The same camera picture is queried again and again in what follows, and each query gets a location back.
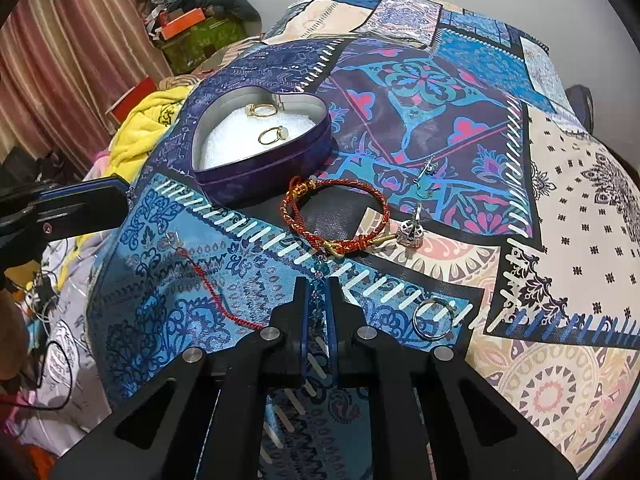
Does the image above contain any plain silver ring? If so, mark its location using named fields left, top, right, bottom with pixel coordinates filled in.
left=413, top=297, right=457, bottom=339

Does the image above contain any yellow fleece blanket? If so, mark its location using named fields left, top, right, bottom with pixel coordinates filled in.
left=57, top=85, right=195, bottom=281

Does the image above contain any green printed bag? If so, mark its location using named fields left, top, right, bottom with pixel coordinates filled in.
left=162, top=16, right=252, bottom=74

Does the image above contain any blue patchwork tablecloth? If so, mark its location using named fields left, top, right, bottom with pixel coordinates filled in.
left=85, top=0, right=640, bottom=480

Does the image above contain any person's left forearm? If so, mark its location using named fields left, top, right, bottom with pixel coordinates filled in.
left=0, top=287, right=32, bottom=395

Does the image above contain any silver bell pendant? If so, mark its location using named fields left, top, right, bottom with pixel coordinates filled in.
left=397, top=203, right=426, bottom=249

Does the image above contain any thin red string bracelet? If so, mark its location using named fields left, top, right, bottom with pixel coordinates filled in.
left=169, top=232, right=266, bottom=332

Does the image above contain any cartoon print bedsheet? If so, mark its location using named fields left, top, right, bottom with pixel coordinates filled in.
left=7, top=235, right=118, bottom=448

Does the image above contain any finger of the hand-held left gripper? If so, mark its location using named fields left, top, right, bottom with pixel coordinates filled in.
left=30, top=173, right=132, bottom=242

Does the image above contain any grey cloth bundle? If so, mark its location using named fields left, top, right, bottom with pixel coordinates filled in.
left=194, top=0, right=262, bottom=25

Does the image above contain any blue bead bracelet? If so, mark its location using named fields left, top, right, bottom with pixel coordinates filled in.
left=307, top=254, right=332, bottom=323

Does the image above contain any orange box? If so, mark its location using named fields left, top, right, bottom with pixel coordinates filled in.
left=159, top=8, right=206, bottom=40

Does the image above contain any dark grey chair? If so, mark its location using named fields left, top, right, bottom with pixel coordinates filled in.
left=566, top=85, right=597, bottom=134

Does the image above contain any red braided bracelet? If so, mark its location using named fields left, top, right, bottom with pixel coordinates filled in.
left=281, top=176, right=391, bottom=260

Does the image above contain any brown striped curtain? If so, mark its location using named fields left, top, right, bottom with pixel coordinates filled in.
left=0, top=0, right=174, bottom=177

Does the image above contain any red box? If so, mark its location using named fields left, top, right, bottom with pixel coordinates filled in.
left=105, top=77, right=157, bottom=124

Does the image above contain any black looped cable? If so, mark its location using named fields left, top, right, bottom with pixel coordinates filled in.
left=41, top=339, right=74, bottom=412

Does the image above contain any silver hook earring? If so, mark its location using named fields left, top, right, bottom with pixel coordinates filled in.
left=413, top=156, right=449, bottom=196

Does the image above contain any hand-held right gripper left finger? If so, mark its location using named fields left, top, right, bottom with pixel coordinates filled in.
left=50, top=276, right=314, bottom=480

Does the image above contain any purple heart-shaped tin box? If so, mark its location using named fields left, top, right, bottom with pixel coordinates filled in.
left=191, top=86, right=334, bottom=207

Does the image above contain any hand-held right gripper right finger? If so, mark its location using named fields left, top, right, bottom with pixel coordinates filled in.
left=325, top=276, right=579, bottom=480

